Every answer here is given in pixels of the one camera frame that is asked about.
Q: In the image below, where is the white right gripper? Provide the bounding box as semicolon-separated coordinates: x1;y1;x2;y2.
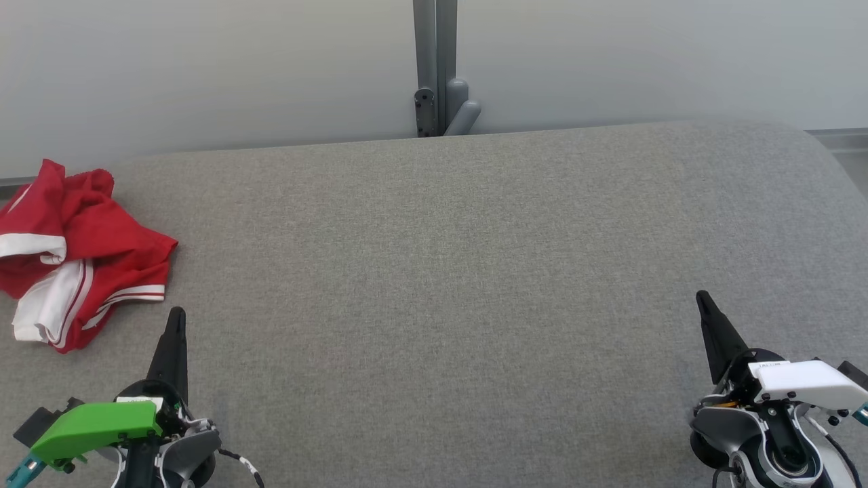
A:
696;290;868;424

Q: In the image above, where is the red white printed jersey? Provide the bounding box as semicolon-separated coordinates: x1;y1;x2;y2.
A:
12;203;178;353

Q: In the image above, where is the upright grey metal post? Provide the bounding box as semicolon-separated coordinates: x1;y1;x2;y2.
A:
412;0;482;138

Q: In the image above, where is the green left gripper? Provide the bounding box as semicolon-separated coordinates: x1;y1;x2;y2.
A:
31;307;189;470

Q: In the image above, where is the left camera cable teal plug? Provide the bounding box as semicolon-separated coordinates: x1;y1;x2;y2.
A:
5;455;47;488

